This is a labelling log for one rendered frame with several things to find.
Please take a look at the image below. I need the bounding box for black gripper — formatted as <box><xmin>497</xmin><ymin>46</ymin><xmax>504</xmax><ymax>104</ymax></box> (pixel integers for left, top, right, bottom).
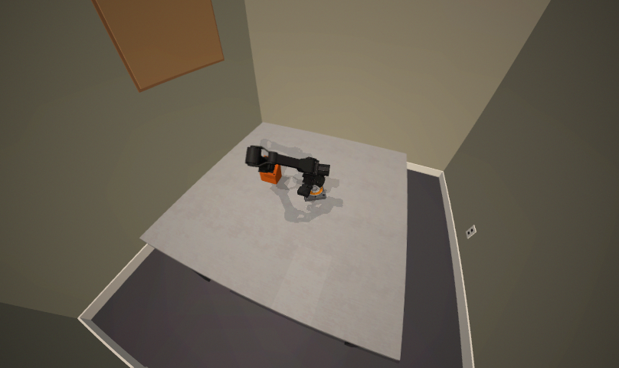
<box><xmin>297</xmin><ymin>174</ymin><xmax>314</xmax><ymax>197</ymax></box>

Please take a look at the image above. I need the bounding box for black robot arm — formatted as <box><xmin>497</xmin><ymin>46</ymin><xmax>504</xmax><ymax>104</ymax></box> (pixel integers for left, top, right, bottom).
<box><xmin>245</xmin><ymin>146</ymin><xmax>330</xmax><ymax>188</ymax></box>

